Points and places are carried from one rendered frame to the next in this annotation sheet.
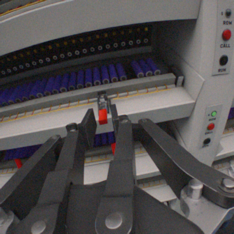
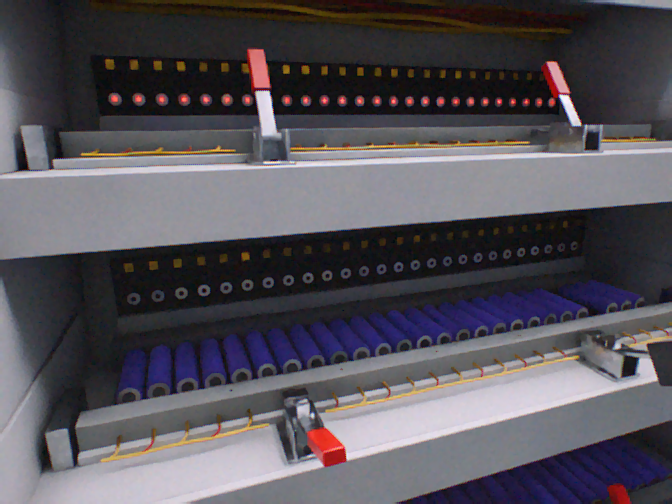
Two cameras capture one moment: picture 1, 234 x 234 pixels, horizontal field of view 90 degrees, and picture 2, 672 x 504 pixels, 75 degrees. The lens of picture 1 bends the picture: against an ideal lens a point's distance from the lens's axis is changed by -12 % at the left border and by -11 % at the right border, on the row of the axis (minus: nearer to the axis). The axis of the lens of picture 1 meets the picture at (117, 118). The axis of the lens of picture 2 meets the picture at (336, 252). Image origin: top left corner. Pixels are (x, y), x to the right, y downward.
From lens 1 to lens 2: 0.35 m
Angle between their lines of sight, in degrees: 38
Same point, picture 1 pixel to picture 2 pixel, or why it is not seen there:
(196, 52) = not seen: outside the picture
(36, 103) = (445, 356)
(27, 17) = (521, 165)
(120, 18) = (639, 192)
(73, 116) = (553, 387)
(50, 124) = (510, 405)
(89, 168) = not seen: outside the picture
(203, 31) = not seen: outside the picture
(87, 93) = (555, 335)
